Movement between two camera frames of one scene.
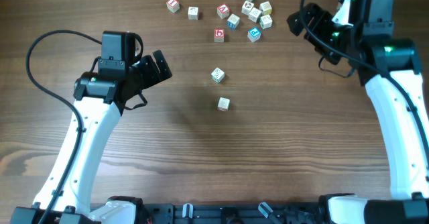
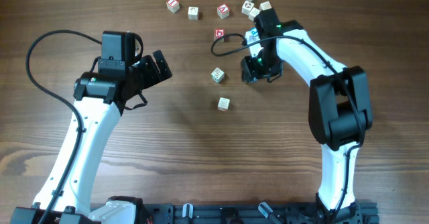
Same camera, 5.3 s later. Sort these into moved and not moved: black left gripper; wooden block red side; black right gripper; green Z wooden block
Moved: black right gripper
Not moved: wooden block red side; green Z wooden block; black left gripper
